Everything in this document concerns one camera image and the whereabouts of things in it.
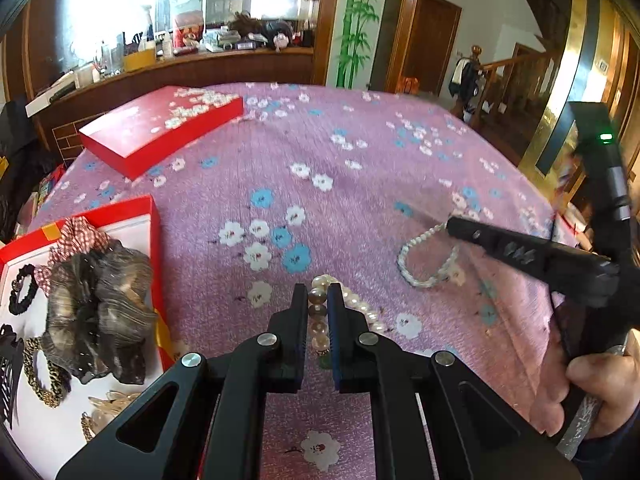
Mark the bamboo painted glass panel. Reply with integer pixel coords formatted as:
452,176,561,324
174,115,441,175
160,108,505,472
325,0,396,91

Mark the white pearl necklace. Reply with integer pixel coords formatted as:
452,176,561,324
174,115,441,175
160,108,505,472
310,274,387,334

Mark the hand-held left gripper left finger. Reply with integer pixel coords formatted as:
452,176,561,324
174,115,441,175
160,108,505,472
55,282,309,480

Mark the white pearl bracelet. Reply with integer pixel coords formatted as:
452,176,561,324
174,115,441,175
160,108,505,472
397,222,461,290

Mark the leopard print scrunchie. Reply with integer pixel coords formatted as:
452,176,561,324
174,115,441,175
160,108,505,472
22,337,74,409

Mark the hanging dark white jacket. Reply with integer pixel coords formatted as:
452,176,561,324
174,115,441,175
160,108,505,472
448,55,483,103

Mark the clear hair clip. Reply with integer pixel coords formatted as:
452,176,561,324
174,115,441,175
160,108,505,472
80,390,146,443

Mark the black bag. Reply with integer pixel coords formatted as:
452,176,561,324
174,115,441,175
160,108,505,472
0,100,61,241

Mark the red jewelry box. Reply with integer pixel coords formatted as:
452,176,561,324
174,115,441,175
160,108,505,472
0,195,177,480

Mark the pink floral bedspread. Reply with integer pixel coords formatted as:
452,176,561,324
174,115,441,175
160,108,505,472
27,82,591,480

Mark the brown agate bead bracelet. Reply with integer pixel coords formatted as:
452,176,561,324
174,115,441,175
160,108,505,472
307,290,333,370

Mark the wooden staircase railing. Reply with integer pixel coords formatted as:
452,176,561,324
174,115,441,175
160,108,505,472
450,0,571,161

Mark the wooden door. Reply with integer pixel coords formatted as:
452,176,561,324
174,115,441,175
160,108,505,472
402,0,463,98

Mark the gold framed panel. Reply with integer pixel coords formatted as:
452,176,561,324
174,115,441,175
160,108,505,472
517,0,640,201

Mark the wooden counter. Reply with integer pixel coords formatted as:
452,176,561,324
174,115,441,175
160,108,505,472
30,45,316,166

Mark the white flat box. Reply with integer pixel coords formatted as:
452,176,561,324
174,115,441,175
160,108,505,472
25,70,81,118

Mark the grey brown organza scrunchie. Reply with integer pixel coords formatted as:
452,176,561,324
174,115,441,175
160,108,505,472
40,240,158,386

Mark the brown handbag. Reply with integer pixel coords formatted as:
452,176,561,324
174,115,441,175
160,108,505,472
227,10,264,36

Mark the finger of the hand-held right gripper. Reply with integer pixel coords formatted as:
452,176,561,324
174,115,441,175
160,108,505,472
445,215,619,282

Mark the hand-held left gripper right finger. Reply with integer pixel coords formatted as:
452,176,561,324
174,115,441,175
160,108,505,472
327,284,583,480

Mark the red floral box lid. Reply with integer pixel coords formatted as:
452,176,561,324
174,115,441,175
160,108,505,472
79,86,244,181

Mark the black scrunchie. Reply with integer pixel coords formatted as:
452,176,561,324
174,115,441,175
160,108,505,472
7,263,39,317

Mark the black hair claw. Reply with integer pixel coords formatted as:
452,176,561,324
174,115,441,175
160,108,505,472
0,324,25,428

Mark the red plaid scrunchie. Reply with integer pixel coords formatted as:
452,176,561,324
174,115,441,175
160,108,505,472
35,217,121,296

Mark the person's right hand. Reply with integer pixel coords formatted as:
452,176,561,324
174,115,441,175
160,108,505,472
544,332,640,439

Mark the yellow box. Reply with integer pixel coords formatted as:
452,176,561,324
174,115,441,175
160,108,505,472
122,49,157,72

